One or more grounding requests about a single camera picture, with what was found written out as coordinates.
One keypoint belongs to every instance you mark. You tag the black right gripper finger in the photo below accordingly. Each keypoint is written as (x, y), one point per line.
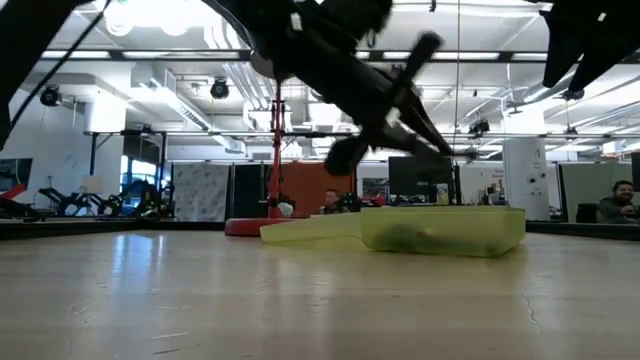
(557, 50)
(590, 62)

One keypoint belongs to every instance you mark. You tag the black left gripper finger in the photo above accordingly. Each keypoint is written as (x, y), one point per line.
(400, 139)
(425, 127)

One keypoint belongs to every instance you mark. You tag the yellow-green translucent supply box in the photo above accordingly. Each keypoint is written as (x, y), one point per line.
(450, 220)

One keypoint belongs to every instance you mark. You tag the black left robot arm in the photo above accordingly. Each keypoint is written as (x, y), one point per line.
(320, 50)

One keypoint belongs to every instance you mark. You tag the black background robot arm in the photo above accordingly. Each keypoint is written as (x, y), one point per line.
(75, 200)

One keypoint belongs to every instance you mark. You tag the person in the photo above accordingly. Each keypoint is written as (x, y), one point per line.
(620, 205)
(332, 201)

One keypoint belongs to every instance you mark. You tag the orange partition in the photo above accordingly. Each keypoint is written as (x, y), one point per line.
(310, 190)

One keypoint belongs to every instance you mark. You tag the red desk lamp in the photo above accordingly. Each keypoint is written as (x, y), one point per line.
(276, 150)

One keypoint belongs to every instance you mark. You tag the grey partition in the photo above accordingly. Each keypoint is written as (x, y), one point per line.
(585, 192)

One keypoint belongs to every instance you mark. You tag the patterned white curtain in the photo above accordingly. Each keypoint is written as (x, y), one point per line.
(200, 192)

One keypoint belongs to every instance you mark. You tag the red bar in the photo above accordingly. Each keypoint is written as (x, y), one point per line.
(12, 192)

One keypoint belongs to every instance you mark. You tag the hanging black camera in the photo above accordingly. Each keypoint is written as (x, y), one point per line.
(219, 89)
(572, 95)
(479, 126)
(50, 96)

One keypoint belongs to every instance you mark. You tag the black overhead frame beam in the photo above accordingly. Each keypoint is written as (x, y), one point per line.
(150, 55)

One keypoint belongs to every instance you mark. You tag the dark wall monitor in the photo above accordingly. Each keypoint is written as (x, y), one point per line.
(15, 175)

